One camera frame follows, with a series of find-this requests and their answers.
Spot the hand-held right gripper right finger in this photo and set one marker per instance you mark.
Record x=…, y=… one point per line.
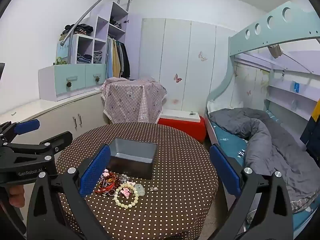
x=223, y=170

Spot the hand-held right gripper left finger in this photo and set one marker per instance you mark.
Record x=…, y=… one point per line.
x=96, y=170

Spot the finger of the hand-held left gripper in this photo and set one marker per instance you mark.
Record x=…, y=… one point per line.
x=26, y=126
x=57, y=140

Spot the clear plastic tray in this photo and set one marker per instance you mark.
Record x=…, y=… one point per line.
x=130, y=166

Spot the person's left hand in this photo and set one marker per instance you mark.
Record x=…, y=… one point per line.
x=16, y=196

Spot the small pink flower charm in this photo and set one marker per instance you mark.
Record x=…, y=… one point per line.
x=106, y=172

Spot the low white cabinet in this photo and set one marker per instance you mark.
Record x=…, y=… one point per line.
x=50, y=120

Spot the silver rhinestone brooch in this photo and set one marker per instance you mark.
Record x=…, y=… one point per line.
x=123, y=178

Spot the teal bed sheet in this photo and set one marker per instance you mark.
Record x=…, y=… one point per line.
x=230, y=140

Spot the small pink bead trinket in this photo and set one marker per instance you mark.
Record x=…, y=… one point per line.
x=125, y=192

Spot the pale green jade pendant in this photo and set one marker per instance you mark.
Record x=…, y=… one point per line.
x=139, y=190

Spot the grey duvet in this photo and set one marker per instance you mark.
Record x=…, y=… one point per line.
x=275, y=142

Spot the red storage box white lid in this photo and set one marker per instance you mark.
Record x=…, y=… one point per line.
x=182, y=127

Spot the small pearl earring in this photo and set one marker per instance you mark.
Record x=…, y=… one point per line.
x=154, y=188

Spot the teal drawer unit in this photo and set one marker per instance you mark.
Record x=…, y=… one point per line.
x=75, y=77

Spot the pink bear-print cloth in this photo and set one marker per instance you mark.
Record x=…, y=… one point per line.
x=130, y=97

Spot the teal printed board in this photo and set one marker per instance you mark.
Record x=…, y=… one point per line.
x=62, y=51

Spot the folded blue jeans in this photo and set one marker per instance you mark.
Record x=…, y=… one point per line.
x=83, y=58

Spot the folded grey clothes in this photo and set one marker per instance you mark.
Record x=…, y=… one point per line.
x=98, y=56

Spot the yellow navy jacket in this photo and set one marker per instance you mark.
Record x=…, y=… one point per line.
x=312, y=130

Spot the light blue hanging garment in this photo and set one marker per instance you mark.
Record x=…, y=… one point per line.
x=109, y=57

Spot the yellow hanging garment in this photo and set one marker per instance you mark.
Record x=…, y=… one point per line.
x=115, y=60

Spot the red butterfly sticker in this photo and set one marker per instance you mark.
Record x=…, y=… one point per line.
x=177, y=78

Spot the black hanging jacket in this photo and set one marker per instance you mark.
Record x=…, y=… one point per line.
x=126, y=62

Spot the pile of dark clothes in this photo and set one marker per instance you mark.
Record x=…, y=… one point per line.
x=77, y=28

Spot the small blue box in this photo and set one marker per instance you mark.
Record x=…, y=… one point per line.
x=296, y=87

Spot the pale butterfly sticker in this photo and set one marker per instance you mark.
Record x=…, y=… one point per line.
x=202, y=56

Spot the white wardrobe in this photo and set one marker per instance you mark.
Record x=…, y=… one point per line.
x=175, y=55

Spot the grey metal handrail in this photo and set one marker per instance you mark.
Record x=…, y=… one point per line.
x=85, y=15

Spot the beige hanging cloth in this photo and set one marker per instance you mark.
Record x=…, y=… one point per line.
x=275, y=51

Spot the dark clothes in cubby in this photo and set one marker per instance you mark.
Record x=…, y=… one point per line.
x=115, y=23

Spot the lavender stair shelf unit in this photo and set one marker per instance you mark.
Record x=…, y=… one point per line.
x=100, y=12

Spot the teal bunk bed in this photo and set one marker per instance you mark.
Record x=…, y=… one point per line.
x=275, y=27

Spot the lavender wall shelf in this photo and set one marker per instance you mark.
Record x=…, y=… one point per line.
x=287, y=97

